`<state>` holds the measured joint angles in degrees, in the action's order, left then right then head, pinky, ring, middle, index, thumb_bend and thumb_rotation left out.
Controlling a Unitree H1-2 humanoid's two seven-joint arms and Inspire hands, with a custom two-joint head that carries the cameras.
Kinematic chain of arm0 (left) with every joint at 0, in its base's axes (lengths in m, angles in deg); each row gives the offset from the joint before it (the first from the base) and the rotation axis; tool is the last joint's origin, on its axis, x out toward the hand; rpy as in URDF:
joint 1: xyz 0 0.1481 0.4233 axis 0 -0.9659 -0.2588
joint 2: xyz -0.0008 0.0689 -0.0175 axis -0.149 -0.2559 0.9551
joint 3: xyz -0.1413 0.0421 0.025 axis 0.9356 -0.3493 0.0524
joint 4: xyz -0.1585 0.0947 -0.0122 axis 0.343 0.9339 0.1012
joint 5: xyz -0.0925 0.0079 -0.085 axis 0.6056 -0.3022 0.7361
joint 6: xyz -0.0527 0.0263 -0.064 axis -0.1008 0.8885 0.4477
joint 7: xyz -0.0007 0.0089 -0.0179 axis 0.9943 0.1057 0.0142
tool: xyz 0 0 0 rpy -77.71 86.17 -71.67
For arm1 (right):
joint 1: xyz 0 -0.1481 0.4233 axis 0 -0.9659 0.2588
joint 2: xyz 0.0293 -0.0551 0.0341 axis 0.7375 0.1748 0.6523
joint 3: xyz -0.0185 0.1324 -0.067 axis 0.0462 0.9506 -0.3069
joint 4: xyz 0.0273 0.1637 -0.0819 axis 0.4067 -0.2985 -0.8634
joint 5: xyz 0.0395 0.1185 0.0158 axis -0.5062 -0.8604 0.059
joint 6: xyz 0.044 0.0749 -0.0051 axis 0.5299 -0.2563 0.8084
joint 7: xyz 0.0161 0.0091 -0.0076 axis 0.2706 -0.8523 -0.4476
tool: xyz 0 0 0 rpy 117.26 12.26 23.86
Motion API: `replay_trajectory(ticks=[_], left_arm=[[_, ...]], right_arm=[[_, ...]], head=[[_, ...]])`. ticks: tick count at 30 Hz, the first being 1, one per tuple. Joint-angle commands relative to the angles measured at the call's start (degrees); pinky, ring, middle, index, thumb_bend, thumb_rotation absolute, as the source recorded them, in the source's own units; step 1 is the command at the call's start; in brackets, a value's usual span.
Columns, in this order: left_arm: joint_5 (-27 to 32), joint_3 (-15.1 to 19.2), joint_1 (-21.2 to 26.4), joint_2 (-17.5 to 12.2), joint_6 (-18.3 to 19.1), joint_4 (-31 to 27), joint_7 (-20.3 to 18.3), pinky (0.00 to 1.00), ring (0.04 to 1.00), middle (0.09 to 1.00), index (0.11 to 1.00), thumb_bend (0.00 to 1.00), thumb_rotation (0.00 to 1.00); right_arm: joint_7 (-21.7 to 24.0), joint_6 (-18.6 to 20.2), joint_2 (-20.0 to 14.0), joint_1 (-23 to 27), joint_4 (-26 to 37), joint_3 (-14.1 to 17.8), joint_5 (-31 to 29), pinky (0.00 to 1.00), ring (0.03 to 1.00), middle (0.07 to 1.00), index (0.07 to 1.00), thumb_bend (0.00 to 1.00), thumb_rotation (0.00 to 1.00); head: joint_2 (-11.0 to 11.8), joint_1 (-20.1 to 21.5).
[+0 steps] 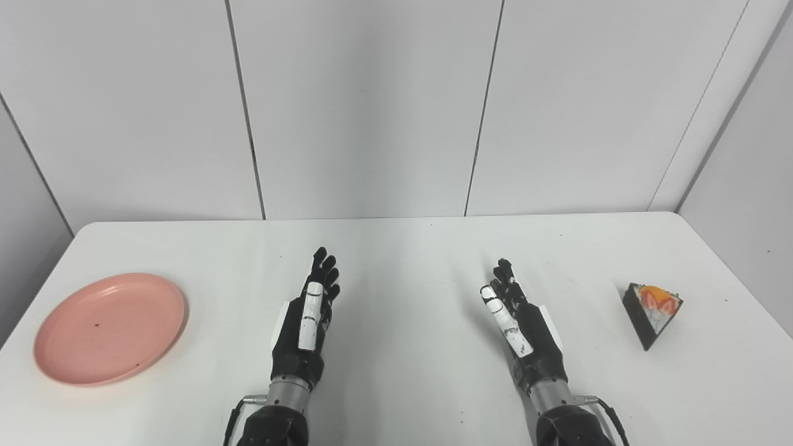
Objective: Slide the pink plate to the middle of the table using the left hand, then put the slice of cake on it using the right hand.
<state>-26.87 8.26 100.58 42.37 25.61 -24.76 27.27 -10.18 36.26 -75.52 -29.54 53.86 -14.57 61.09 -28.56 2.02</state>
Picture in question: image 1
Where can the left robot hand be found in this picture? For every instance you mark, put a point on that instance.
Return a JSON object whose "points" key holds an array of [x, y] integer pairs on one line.
{"points": [[298, 347]]}

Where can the chocolate cake slice with fruit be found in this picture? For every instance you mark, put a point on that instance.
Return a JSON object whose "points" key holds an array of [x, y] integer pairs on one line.
{"points": [[650, 313]]}

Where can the pink round plate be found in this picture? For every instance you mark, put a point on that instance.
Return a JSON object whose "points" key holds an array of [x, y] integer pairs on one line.
{"points": [[110, 329]]}

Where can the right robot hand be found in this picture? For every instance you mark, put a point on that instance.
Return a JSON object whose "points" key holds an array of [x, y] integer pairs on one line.
{"points": [[538, 347]]}

